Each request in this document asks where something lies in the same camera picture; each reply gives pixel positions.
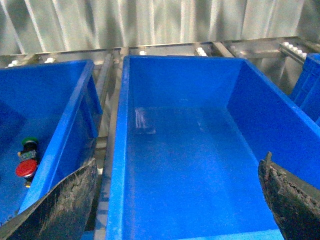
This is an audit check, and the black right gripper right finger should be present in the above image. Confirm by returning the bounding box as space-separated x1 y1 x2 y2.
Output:
258 152 320 240

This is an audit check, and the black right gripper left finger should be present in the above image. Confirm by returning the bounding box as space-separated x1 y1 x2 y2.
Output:
0 158 98 240

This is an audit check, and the red mushroom push button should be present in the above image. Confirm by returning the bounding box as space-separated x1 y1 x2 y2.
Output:
15 159 38 188

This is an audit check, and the green push button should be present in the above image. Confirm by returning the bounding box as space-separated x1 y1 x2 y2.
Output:
17 137 39 162

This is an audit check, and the blue source bin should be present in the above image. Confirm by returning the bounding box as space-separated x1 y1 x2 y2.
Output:
0 60 103 224

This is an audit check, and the blue target bin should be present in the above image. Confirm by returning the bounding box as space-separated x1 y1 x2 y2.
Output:
289 53 320 126

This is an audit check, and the blue middle bin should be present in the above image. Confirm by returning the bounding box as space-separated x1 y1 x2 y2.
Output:
105 55 320 240

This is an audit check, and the white roller rail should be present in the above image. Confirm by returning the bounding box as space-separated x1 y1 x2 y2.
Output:
279 41 307 61

